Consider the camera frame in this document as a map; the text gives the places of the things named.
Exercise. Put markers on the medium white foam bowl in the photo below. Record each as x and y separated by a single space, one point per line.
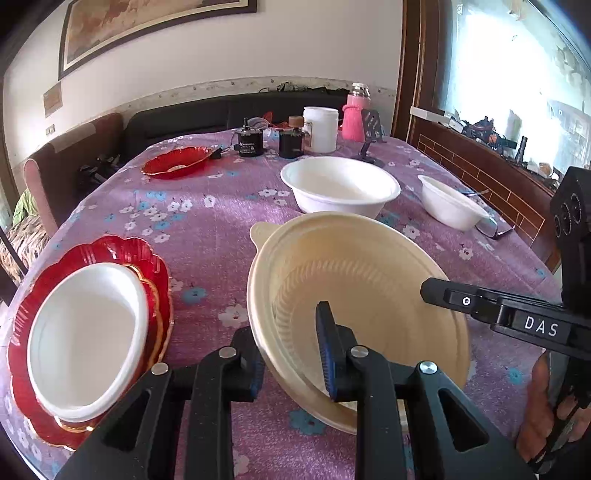
83 341

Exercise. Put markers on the large red glass plate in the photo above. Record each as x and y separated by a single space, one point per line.
32 415

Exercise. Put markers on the small wall plaque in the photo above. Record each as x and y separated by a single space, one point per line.
53 99

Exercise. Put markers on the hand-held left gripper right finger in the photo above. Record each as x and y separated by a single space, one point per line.
325 350

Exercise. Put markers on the person's right hand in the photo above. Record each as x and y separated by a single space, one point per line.
535 406

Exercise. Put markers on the eyeglasses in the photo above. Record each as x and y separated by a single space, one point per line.
501 233

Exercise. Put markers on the large white foam bowl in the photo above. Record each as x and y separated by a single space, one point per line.
337 198

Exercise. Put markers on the cream plastic bowl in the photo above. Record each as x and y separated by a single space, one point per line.
369 300
318 230

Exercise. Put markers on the green cloth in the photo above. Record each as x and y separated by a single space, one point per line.
23 207

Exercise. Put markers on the black cylindrical motor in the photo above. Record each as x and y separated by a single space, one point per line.
249 147
291 145

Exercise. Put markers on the patterned cushion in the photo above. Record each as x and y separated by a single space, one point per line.
23 244

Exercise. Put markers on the red plastic bag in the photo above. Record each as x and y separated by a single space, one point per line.
271 121

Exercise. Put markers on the brown armchair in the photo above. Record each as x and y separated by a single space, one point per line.
60 175

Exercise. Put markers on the white box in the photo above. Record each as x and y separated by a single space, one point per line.
429 114

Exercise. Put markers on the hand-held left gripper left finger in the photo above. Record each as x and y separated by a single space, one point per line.
249 369

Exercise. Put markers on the wooden sideboard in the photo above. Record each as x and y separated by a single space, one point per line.
461 157

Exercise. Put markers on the small white foam bowl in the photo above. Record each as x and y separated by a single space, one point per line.
448 212

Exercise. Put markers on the black sofa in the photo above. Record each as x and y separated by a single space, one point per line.
184 115

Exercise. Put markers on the red plate with white centre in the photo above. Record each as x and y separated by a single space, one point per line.
161 166

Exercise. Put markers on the wooden window frame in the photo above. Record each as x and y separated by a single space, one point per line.
411 69

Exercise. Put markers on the wall outlet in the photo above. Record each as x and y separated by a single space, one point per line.
51 129

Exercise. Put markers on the framed wall picture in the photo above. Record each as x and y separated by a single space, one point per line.
138 18

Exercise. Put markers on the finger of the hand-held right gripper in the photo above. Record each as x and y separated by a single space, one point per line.
461 300

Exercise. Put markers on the brown lid jar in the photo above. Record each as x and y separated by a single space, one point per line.
295 121

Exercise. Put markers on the black phone stand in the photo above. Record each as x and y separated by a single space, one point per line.
371 124

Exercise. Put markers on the white plastic jar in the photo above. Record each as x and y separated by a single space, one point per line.
321 134

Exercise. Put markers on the pink sleeved bottle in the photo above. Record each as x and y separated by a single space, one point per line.
353 122

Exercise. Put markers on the dark bag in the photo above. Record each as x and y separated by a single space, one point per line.
97 170

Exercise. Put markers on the dark wooden chair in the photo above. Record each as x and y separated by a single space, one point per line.
11 256

